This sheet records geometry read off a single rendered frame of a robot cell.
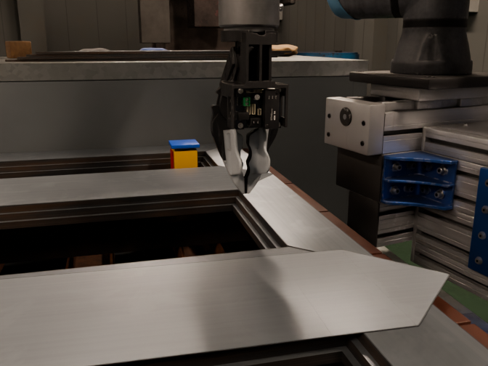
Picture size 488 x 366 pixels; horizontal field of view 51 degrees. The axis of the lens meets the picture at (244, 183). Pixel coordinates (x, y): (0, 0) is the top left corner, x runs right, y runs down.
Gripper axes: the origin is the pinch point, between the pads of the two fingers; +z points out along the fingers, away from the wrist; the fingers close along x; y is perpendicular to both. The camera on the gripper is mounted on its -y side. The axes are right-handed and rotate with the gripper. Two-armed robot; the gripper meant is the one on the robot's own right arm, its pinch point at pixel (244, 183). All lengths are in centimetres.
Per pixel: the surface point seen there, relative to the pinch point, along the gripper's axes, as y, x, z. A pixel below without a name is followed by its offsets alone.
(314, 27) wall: -518, 225, -42
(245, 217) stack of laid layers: -9.2, 2.7, 8.2
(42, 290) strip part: 13.6, -25.2, 6.4
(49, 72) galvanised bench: -63, -30, -12
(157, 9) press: -297, 20, -43
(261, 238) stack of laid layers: 0.2, 2.5, 8.3
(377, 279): 20.5, 9.5, 6.1
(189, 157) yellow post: -40.8, -1.0, 4.8
